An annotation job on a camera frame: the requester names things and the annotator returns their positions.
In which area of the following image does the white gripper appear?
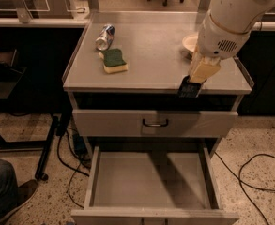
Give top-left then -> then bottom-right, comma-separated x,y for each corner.
188,12 -> 250,83

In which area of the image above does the dark blue rxbar wrapper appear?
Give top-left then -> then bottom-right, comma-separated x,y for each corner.
177,76 -> 203,98

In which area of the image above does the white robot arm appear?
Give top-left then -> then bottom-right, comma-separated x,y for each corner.
188,0 -> 275,84

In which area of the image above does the grey drawer cabinet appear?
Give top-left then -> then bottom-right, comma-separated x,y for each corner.
61,10 -> 254,225

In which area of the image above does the closed upper drawer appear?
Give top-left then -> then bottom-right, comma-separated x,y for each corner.
72,109 -> 237,138

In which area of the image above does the open middle drawer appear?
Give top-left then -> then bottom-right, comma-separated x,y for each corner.
71,145 -> 239,225

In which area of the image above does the white bowl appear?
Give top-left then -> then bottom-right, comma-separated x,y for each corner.
182,34 -> 198,54

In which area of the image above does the green yellow sponge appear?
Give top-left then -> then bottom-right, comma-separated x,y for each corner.
99,49 -> 129,74

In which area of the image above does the blue silver soda can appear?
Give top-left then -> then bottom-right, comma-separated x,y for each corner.
96,24 -> 115,51

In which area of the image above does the brown shoe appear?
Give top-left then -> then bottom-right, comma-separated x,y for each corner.
0,179 -> 38,225

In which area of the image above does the person leg in jeans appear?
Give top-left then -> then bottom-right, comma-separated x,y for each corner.
0,159 -> 18,219

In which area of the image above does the black drawer handle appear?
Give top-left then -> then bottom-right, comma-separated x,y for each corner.
142,119 -> 169,128

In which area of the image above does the black floor cable right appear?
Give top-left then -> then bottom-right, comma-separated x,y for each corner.
213,151 -> 275,225

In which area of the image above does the black floor cable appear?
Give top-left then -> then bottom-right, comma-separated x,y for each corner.
55,127 -> 92,209
213,151 -> 275,225

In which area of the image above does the black floor cable left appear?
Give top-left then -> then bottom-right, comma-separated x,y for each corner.
55,127 -> 92,209

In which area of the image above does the black side table frame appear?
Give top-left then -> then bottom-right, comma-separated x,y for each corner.
0,49 -> 60,182

